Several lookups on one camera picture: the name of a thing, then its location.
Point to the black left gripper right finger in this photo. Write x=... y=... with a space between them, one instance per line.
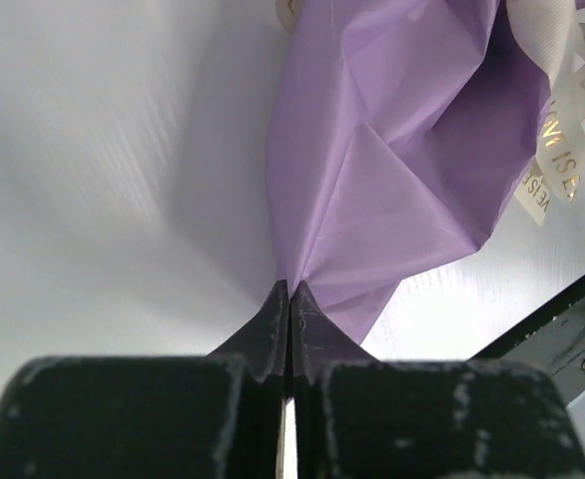
x=359 y=417

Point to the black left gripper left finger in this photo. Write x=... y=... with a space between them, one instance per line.
x=221 y=415

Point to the purple wrapping paper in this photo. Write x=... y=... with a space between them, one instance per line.
x=399 y=134

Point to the cream printed ribbon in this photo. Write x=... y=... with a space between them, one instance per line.
x=552 y=38

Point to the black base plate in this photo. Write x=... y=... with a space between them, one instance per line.
x=551 y=339

